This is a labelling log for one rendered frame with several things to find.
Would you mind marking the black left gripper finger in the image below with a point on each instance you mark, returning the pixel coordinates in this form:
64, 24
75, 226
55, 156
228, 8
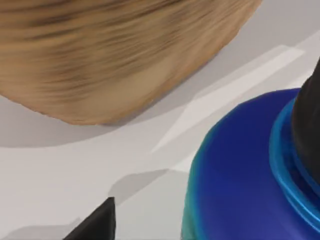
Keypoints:
100, 222

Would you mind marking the blue bottle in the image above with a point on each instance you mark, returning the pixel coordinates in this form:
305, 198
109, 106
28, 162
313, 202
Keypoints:
240, 175

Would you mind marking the round wooden basket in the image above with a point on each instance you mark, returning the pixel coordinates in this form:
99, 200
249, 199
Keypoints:
112, 57

